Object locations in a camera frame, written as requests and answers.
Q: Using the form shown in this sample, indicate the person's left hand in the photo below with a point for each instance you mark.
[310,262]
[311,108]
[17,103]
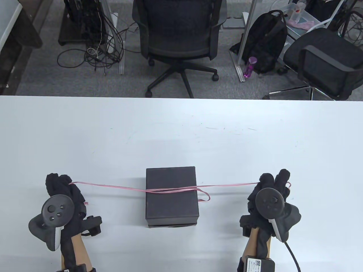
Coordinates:
[76,198]

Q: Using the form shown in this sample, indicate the pink ribbon bow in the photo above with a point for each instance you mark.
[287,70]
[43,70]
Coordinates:
[113,187]

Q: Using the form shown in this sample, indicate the black mesh office chair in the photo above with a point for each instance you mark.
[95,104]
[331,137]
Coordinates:
[180,31]

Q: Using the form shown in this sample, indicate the black backpack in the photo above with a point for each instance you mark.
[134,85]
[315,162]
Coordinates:
[266,39]

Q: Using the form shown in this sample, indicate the person's left forearm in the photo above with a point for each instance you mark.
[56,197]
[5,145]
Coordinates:
[78,250]

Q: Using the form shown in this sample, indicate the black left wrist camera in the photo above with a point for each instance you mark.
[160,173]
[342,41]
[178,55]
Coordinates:
[93,225]

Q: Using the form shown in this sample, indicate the grey left hand controller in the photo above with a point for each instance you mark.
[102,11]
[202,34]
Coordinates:
[56,211]

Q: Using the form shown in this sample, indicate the person's right forearm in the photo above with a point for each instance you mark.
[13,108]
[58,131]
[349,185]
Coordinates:
[256,240]

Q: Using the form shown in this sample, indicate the black gift box lid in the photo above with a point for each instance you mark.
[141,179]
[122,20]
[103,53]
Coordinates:
[170,206]

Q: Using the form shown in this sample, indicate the black chair with grey armrests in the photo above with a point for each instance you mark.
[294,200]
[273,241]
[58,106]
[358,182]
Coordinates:
[323,56]

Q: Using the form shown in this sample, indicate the black gift box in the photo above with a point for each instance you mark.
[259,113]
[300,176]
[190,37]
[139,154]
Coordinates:
[171,224]

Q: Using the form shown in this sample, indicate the clear plastic bin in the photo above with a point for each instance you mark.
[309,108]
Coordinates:
[305,17]

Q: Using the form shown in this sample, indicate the purple water bottle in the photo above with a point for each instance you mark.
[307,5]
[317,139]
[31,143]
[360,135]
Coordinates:
[249,66]

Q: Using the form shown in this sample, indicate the white power strip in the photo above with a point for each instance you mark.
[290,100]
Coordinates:
[113,28]

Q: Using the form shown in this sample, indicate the pink cloth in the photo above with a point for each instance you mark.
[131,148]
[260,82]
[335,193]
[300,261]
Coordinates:
[300,25]

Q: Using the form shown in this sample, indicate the grey hand controller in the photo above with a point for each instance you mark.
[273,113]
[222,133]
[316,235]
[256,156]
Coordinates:
[269,202]
[56,211]

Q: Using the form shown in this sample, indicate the black right forearm sensor box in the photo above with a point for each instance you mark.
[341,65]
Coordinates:
[258,263]

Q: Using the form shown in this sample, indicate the black left forearm sensor box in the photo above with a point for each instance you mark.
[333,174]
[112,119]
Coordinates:
[76,267]

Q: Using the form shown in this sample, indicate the dark side desk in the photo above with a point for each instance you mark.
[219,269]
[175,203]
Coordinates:
[19,42]

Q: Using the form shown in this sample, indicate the person's right hand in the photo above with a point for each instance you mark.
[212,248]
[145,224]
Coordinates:
[268,181]

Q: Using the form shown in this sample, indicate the black computer tower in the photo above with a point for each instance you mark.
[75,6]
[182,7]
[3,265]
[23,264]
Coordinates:
[82,22]

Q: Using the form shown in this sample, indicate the grey right hand controller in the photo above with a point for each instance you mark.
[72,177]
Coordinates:
[269,202]

